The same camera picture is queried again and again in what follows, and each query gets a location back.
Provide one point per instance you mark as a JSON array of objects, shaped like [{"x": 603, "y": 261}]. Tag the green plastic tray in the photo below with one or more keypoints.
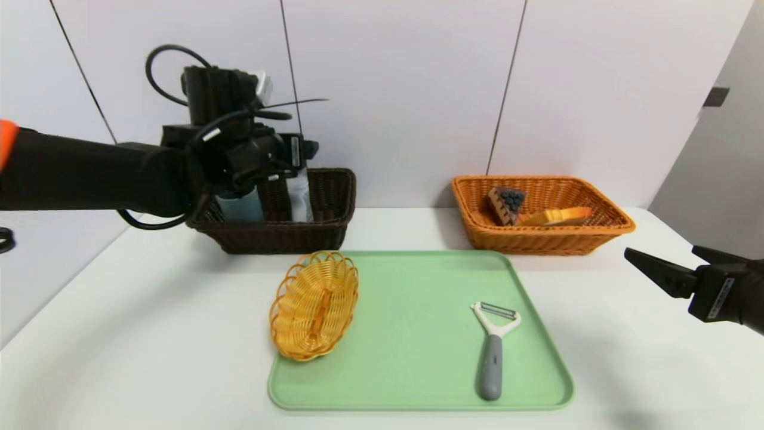
[{"x": 418, "y": 346}]

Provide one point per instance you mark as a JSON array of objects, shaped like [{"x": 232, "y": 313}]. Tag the white bottle grey cap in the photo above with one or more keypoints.
[{"x": 298, "y": 200}]

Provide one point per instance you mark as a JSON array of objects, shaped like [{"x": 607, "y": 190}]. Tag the orange and black left arm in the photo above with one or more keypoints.
[{"x": 89, "y": 176}]

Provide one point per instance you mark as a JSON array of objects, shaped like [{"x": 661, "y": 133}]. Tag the chocolate blueberry cake slice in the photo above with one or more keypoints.
[{"x": 507, "y": 203}]

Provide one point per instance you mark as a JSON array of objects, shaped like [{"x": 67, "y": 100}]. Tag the small yellow wicker basket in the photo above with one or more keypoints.
[{"x": 313, "y": 304}]

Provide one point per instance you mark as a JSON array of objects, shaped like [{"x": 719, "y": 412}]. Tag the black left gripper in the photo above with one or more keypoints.
[{"x": 295, "y": 152}]

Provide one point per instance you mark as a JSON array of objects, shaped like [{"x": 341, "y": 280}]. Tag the white bread slice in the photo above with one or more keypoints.
[{"x": 564, "y": 216}]

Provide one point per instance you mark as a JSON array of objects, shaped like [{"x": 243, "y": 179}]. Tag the orange wicker basket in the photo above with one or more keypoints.
[{"x": 573, "y": 242}]

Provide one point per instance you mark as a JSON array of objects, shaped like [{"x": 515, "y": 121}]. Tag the teal plastic cup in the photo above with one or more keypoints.
[{"x": 242, "y": 209}]

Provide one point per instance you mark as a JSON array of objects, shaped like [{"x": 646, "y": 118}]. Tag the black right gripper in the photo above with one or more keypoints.
[{"x": 714, "y": 294}]

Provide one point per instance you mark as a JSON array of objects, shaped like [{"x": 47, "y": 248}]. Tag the dark brown wicker basket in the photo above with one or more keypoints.
[{"x": 322, "y": 203}]

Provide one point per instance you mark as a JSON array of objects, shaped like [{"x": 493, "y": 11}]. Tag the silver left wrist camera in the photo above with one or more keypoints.
[{"x": 262, "y": 88}]

